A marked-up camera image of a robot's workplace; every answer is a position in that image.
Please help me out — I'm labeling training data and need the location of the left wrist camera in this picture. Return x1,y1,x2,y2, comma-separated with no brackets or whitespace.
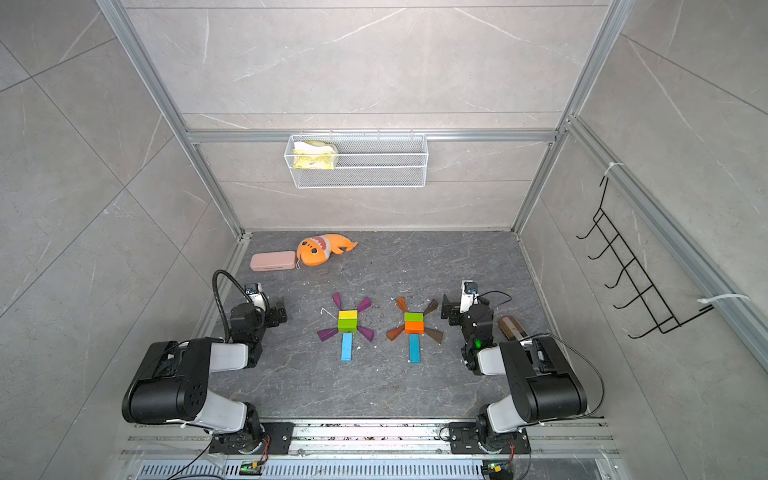
244,283,269,312

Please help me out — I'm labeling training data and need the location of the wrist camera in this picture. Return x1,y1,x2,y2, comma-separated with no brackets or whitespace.
459,280,478,313
244,283,269,312

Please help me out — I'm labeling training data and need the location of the orange brown wedge block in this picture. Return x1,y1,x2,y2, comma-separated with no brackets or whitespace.
396,297,409,313

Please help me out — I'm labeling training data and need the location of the plaid brown cylinder case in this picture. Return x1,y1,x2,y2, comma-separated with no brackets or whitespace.
498,316,527,341

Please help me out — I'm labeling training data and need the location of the orange fish plush toy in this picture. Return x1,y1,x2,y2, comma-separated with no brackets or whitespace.
296,234,358,266

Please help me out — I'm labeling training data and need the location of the pink rectangular case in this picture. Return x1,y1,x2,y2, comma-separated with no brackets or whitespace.
250,251,297,272

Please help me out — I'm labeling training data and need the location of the black wire hook rack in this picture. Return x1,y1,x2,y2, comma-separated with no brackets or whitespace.
576,177,714,340

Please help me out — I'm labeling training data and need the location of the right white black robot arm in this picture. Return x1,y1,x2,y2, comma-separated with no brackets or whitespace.
441,295,588,454

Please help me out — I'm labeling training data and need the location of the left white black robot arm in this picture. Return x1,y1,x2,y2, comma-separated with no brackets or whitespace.
121,301,295,456

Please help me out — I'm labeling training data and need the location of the small teal block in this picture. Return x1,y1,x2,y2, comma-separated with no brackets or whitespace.
409,334,421,364

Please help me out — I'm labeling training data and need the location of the reddish brown wedge block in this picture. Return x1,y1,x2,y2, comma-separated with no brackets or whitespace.
386,325,405,341

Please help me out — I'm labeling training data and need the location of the white wire wall basket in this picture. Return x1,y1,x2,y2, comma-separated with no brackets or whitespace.
284,132,429,189

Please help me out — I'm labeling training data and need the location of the yellow white cloth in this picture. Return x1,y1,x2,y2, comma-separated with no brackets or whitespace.
290,140,338,170

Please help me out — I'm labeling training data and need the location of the light blue eraser block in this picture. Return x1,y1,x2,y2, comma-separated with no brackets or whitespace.
340,332,353,362

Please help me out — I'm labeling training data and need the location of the dark walnut wedge block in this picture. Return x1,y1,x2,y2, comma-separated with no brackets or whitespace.
423,299,439,315

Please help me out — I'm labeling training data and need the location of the dark brown wedge block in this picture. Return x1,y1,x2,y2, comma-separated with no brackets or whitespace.
424,328,444,344

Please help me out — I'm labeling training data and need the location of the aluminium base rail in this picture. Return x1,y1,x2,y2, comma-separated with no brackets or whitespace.
109,418,629,479

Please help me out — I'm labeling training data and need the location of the green rectangular block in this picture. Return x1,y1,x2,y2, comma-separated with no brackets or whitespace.
337,318,358,333

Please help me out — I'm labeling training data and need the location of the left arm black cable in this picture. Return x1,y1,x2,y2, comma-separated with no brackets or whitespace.
211,269,258,341

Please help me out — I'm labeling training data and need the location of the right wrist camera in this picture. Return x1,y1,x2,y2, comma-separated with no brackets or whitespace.
459,280,478,313

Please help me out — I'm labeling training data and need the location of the orange rectangular block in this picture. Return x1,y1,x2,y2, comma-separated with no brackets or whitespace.
404,321,425,335

